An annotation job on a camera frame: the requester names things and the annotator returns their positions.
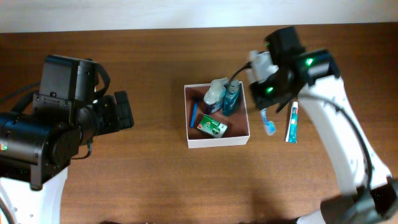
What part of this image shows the blue white toothbrush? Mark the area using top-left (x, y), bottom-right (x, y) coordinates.
top-left (261, 108), bottom-right (276, 136)

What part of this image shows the teal mouthwash bottle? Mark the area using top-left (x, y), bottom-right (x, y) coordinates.
top-left (222, 80), bottom-right (240, 116)

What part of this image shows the teal white toothpaste tube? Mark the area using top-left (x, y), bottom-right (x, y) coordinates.
top-left (285, 101), bottom-right (299, 143)

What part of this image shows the clear spray bottle dark liquid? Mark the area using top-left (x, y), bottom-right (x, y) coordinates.
top-left (203, 77), bottom-right (229, 114)

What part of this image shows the green white soap box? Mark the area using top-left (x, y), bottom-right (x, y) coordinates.
top-left (197, 114), bottom-right (228, 138)

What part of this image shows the blue disposable razor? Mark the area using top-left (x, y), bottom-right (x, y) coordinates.
top-left (190, 97), bottom-right (201, 128)

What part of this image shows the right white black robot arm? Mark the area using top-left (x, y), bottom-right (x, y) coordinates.
top-left (249, 26), bottom-right (397, 223)

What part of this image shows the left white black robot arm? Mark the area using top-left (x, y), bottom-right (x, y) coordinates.
top-left (1, 55), bottom-right (134, 223)

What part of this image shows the white square cardboard box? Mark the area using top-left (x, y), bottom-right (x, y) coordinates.
top-left (184, 83), bottom-right (251, 149)

